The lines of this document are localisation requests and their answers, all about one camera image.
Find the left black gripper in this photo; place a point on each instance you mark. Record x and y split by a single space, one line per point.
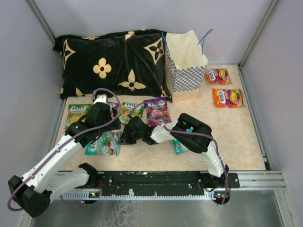
114 126

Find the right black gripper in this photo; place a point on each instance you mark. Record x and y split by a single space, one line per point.
125 138

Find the purple snack packet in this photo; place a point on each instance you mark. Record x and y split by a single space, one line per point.
113 106

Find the yellow green snack packet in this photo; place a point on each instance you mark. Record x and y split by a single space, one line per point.
130 110

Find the green Fox's candy bag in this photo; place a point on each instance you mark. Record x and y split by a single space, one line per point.
75 112

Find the red teal snack packet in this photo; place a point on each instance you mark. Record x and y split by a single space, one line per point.
157 111

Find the blue checkered paper bag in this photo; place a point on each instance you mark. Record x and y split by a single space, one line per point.
185 64

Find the orange snack packet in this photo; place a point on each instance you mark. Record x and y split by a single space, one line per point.
219 76
228 98

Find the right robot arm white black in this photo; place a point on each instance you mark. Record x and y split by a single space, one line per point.
195 135

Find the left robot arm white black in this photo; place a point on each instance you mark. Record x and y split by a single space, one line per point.
34 191

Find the black pillow with beige flowers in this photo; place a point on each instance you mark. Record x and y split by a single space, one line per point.
127 63

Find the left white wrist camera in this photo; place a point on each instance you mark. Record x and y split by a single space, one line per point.
100 99

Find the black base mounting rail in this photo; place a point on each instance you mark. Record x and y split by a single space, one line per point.
160 183

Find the white slotted cable duct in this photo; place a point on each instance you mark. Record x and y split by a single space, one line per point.
92 196

